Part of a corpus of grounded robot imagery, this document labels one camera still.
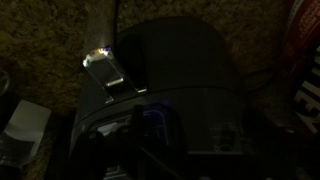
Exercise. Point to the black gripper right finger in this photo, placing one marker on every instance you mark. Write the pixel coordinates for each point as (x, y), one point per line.
(274, 149)

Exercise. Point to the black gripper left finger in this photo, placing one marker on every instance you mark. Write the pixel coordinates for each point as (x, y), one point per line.
(138, 124)

